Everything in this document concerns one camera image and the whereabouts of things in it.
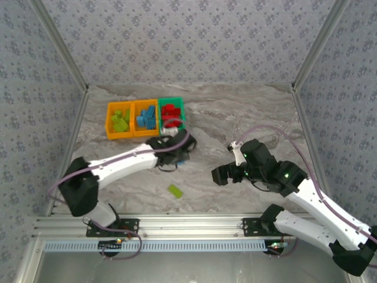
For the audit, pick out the blue two-by-four lego brick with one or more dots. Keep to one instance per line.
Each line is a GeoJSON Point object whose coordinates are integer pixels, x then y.
{"type": "Point", "coordinates": [151, 110]}
{"type": "Point", "coordinates": [150, 123]}
{"type": "Point", "coordinates": [182, 162]}
{"type": "Point", "coordinates": [140, 121]}

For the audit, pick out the small red lego brick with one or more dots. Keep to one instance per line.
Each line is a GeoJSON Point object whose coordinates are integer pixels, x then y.
{"type": "Point", "coordinates": [165, 114]}

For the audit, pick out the red two-by-four lego brick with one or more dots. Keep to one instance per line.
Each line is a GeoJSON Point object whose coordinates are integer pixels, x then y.
{"type": "Point", "coordinates": [175, 112]}
{"type": "Point", "coordinates": [168, 107]}

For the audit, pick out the small blue lego brick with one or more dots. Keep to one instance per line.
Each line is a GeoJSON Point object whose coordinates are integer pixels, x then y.
{"type": "Point", "coordinates": [143, 113]}

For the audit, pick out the green two-by-four lego brick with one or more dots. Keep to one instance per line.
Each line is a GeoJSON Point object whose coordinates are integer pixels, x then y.
{"type": "Point", "coordinates": [121, 126]}
{"type": "Point", "coordinates": [115, 119]}
{"type": "Point", "coordinates": [127, 115]}
{"type": "Point", "coordinates": [175, 191]}

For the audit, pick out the small green lego brick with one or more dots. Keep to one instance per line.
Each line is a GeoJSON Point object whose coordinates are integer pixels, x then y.
{"type": "Point", "coordinates": [117, 113]}

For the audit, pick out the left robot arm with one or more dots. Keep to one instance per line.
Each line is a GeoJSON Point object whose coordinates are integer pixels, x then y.
{"type": "Point", "coordinates": [123, 165]}

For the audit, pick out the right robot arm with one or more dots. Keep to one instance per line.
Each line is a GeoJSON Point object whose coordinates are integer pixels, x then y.
{"type": "Point", "coordinates": [309, 203]}

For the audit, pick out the yellow plastic bin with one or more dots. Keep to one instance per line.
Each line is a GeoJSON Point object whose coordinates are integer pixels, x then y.
{"type": "Point", "coordinates": [120, 135]}
{"type": "Point", "coordinates": [147, 133]}

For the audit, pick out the green plastic bin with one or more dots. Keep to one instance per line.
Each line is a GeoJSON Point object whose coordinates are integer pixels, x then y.
{"type": "Point", "coordinates": [182, 109]}

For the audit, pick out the black controller board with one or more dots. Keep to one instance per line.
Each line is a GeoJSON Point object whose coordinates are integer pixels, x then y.
{"type": "Point", "coordinates": [107, 245]}
{"type": "Point", "coordinates": [277, 245]}

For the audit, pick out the aluminum side rail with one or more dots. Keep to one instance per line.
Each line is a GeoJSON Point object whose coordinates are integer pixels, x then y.
{"type": "Point", "coordinates": [72, 138]}
{"type": "Point", "coordinates": [307, 132]}

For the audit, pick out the aluminum base rail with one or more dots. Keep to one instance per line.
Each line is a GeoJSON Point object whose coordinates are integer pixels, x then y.
{"type": "Point", "coordinates": [191, 225]}

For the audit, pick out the aluminum frame post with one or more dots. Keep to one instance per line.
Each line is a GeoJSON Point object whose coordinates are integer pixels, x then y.
{"type": "Point", "coordinates": [60, 44]}
{"type": "Point", "coordinates": [319, 44]}

